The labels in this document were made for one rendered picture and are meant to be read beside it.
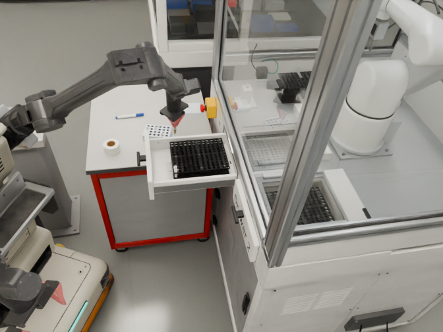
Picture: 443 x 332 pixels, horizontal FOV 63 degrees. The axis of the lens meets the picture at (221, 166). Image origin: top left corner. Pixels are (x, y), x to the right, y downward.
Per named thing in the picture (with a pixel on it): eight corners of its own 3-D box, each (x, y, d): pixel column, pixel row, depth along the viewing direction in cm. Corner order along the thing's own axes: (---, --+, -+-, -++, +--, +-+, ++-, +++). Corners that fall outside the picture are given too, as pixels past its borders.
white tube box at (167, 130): (142, 141, 170) (142, 135, 168) (146, 130, 176) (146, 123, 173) (169, 143, 171) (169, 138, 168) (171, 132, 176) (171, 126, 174)
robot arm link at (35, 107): (14, 110, 105) (20, 128, 106) (32, 99, 100) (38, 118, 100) (43, 107, 113) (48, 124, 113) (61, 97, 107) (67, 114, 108)
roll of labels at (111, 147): (118, 143, 168) (117, 137, 165) (121, 153, 164) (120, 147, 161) (103, 146, 166) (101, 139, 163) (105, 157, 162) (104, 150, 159)
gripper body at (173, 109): (188, 108, 144) (188, 93, 138) (171, 122, 139) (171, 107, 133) (177, 101, 146) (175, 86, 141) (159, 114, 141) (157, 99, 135)
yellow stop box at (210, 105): (206, 118, 173) (206, 106, 167) (203, 109, 177) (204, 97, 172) (216, 118, 174) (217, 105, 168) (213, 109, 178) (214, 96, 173)
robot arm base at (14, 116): (16, 104, 113) (-11, 127, 105) (29, 95, 109) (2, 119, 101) (37, 124, 117) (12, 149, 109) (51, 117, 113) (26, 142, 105)
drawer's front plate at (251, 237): (250, 263, 124) (254, 246, 117) (232, 197, 144) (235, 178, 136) (255, 262, 125) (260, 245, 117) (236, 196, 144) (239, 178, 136)
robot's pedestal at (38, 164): (26, 242, 214) (-29, 149, 159) (31, 202, 234) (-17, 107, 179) (80, 234, 221) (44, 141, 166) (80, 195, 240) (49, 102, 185)
